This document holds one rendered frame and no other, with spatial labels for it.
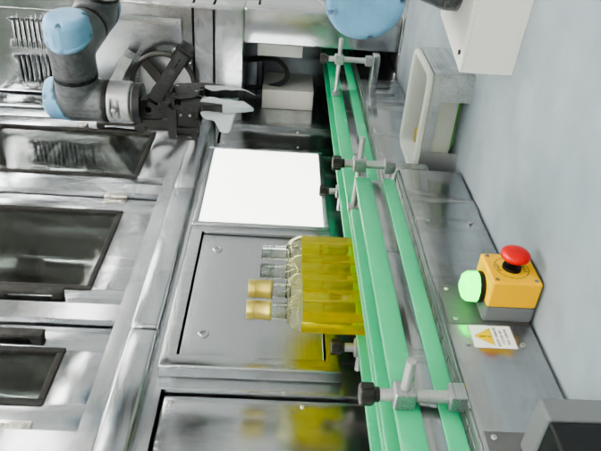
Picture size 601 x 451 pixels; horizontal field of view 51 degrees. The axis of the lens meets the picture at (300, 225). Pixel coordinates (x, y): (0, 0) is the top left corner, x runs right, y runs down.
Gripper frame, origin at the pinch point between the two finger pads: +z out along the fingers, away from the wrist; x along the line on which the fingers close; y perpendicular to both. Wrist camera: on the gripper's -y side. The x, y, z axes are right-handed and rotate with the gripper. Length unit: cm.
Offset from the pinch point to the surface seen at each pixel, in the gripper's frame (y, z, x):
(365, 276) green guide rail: 23.7, 22.2, 19.7
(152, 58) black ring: 25, -35, -89
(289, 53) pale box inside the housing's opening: 24, 9, -100
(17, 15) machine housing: 15, -76, -92
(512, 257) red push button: 5, 38, 38
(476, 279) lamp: 9, 34, 38
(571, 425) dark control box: 6, 37, 65
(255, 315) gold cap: 29.8, 3.4, 24.0
